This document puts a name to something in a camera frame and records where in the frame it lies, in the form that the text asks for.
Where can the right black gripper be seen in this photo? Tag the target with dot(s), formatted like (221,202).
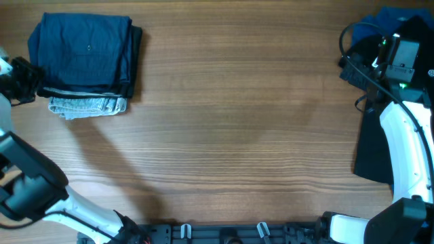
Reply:
(354,78)

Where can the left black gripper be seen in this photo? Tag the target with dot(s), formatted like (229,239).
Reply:
(34,75)

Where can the dark blue shorts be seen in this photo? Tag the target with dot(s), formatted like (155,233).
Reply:
(83,52)

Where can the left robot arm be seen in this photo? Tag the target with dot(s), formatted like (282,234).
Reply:
(34,188)

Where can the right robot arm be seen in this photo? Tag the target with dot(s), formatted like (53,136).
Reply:
(398,90)

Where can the grey patterned folded cloth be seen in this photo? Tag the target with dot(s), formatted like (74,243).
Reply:
(81,108)

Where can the blue polo shirt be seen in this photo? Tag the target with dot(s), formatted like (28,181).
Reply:
(389,19)

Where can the black polo shirt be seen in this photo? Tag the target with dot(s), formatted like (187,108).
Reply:
(371,159)

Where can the folded black garment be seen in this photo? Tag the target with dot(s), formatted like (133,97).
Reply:
(124,91)

